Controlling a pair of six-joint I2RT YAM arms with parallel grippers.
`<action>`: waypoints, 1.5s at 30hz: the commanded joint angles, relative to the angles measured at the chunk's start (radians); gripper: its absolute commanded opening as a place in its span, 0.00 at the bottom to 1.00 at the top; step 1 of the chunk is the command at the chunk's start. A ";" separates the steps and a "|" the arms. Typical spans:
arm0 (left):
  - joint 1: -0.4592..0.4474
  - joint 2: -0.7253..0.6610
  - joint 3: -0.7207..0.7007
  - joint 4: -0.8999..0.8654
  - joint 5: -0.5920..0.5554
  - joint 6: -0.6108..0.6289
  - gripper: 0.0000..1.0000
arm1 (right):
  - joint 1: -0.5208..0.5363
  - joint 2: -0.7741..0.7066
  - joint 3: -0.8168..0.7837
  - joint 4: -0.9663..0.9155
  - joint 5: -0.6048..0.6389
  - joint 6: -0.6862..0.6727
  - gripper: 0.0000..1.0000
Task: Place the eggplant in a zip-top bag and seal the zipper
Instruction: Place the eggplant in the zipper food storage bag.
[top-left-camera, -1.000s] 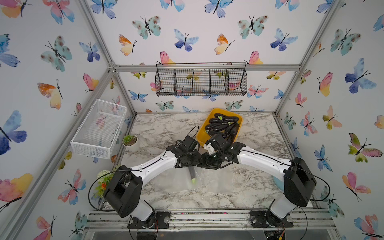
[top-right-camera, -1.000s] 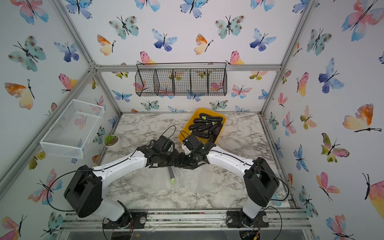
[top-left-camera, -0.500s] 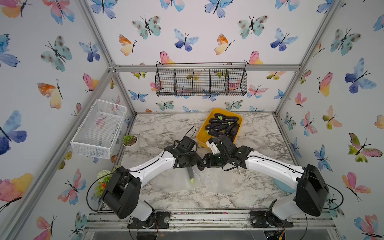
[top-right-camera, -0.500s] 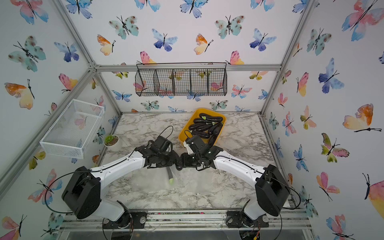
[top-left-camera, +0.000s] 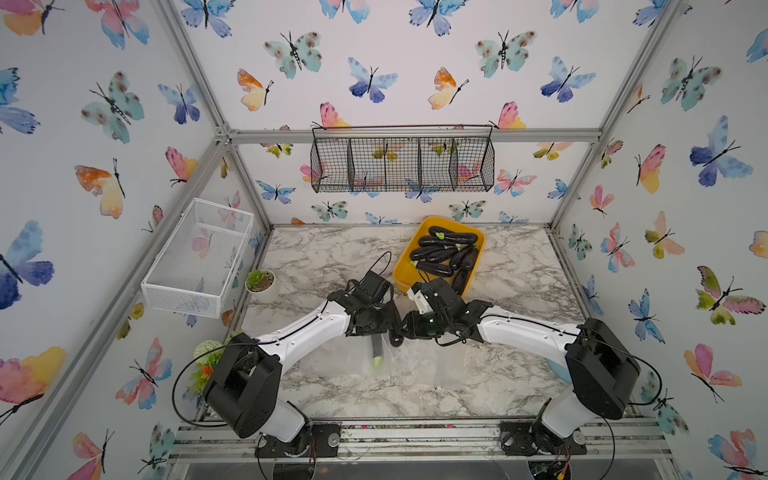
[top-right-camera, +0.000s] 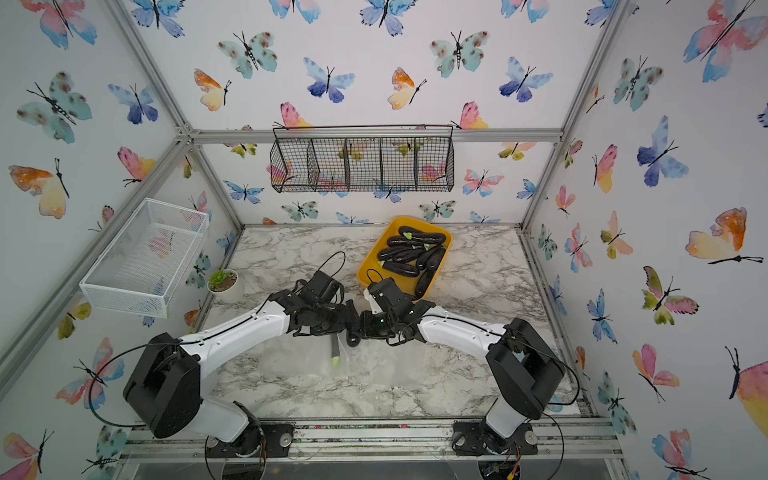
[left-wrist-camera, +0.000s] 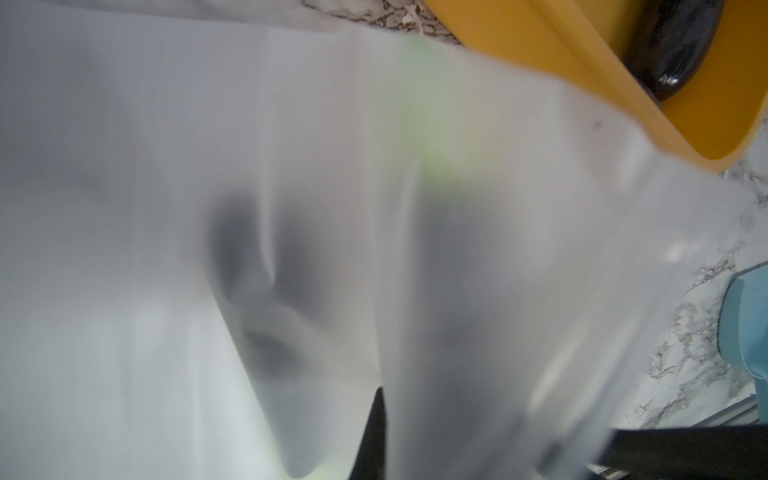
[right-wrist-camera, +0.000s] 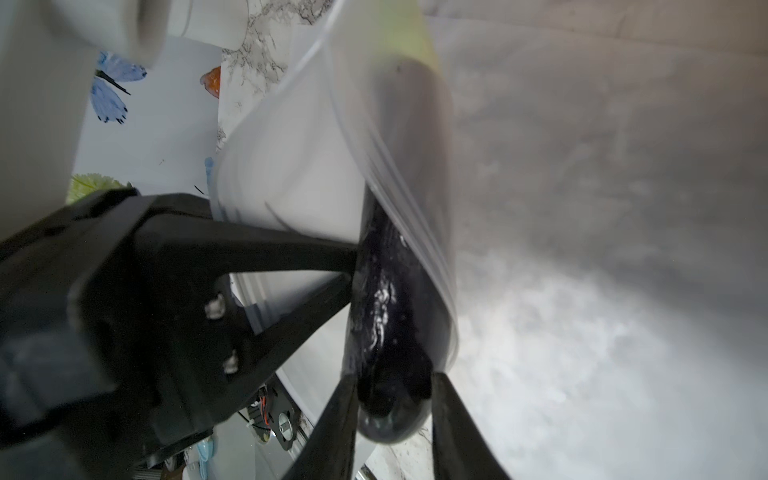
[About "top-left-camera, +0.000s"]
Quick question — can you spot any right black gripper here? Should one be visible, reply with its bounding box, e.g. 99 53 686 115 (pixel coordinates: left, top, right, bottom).
393 310 451 339

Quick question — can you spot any clear zip-top bag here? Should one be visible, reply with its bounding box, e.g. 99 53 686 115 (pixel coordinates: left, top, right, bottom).
348 335 468 390

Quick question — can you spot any dark purple eggplant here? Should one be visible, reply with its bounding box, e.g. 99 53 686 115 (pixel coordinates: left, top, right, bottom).
371 334 384 369

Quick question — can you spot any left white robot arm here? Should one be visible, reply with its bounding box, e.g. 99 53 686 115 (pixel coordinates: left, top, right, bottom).
181 270 400 444

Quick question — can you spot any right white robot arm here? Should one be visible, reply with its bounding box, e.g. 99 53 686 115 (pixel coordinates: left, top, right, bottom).
390 279 647 445

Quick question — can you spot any eggplant in tray middle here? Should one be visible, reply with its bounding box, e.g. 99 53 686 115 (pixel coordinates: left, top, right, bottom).
411 260 454 278

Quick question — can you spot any eggplant at tray back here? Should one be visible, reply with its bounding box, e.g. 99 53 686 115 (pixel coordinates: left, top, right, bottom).
428 226 479 245

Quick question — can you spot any yellow plastic tray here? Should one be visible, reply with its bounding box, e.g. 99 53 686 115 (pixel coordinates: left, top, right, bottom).
393 216 486 296

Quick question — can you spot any small white potted succulent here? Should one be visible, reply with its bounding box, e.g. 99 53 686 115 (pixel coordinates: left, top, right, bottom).
245 269 275 294

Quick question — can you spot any potted orange flower plant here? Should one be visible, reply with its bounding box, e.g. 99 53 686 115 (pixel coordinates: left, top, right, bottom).
184 340 224 398

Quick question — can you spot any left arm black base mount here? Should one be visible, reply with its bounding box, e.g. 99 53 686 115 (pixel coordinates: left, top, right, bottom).
255 422 341 459

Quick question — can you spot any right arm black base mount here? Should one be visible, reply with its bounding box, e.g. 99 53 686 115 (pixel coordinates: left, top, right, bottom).
499 420 587 457

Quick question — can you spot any black wire wall basket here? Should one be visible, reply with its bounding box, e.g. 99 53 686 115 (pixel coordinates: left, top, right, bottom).
303 125 496 194

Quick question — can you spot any white mesh wall basket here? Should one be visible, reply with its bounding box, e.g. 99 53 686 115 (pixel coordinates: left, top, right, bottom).
141 198 254 318

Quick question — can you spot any aluminium front rail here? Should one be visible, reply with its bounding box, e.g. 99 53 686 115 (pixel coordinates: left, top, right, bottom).
170 417 672 464

